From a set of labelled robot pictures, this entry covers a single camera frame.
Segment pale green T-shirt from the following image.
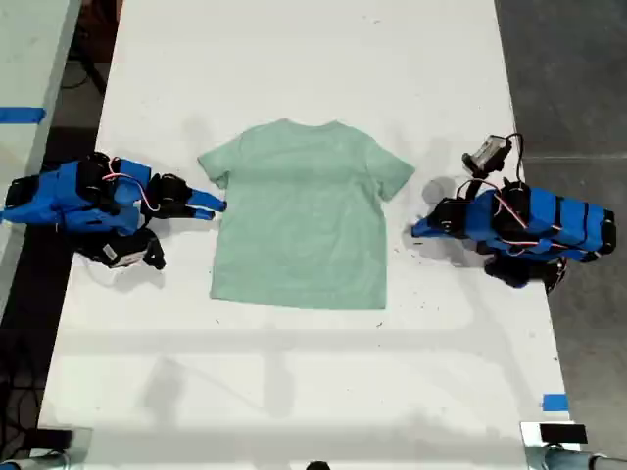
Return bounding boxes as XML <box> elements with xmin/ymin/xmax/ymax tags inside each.
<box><xmin>196</xmin><ymin>117</ymin><xmax>416</xmax><ymax>311</ymax></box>

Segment black floor cable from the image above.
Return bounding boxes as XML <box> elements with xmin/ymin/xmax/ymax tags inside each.
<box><xmin>61</xmin><ymin>46</ymin><xmax>112</xmax><ymax>97</ymax></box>

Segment long blue tape strip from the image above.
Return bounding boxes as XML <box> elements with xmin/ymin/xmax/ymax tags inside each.
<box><xmin>0</xmin><ymin>107</ymin><xmax>48</xmax><ymax>124</ymax></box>

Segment black grey camera box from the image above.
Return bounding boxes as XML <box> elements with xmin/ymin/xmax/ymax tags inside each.
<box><xmin>461</xmin><ymin>135</ymin><xmax>514</xmax><ymax>177</ymax></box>

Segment black camera cable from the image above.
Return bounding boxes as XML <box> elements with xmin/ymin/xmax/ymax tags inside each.
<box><xmin>504</xmin><ymin>132</ymin><xmax>526</xmax><ymax>186</ymax></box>

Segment white box with black panel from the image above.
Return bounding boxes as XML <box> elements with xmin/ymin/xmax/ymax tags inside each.
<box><xmin>519</xmin><ymin>420</ymin><xmax>589</xmax><ymax>452</ymax></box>

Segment grey box with black panel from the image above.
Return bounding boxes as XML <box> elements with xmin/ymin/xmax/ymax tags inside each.
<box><xmin>27</xmin><ymin>426</ymin><xmax>94</xmax><ymax>454</ymax></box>

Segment white side table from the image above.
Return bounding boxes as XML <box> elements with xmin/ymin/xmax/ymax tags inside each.
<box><xmin>0</xmin><ymin>0</ymin><xmax>83</xmax><ymax>314</ymax></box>

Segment black camera box white label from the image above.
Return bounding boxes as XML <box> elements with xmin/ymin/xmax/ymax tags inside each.
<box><xmin>73</xmin><ymin>227</ymin><xmax>167</xmax><ymax>271</ymax></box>

